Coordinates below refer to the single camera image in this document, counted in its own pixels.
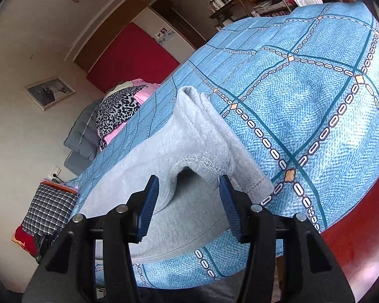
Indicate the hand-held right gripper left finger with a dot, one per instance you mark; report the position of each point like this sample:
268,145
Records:
148,202

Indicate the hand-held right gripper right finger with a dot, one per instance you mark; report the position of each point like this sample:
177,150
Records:
229,205

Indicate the grey sweatshirt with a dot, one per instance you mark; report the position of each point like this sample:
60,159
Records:
183,217

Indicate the grey quilted headboard cushion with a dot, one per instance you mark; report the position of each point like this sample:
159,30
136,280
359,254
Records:
82,132

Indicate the leopard print cloth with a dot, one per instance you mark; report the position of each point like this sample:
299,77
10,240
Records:
117,110

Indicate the checked cloth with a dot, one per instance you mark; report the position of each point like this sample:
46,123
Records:
49,208

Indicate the pink pillow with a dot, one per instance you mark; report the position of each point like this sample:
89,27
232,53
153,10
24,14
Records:
147,91

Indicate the cream pillow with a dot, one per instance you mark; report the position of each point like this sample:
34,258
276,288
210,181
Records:
120,87

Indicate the red cloth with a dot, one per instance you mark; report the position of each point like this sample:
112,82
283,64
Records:
25,238

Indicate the brown wooden door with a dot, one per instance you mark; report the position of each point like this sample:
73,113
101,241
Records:
180,22

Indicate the wooden desk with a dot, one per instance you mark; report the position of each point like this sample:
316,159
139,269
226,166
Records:
227,11

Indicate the wall socket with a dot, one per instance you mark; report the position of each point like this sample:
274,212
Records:
55,173

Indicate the red wall panel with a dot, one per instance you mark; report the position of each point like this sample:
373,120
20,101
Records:
129,56

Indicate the framed wall photo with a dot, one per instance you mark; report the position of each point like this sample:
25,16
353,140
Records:
49,93

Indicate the wall stickers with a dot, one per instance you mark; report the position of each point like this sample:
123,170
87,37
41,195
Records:
165,35

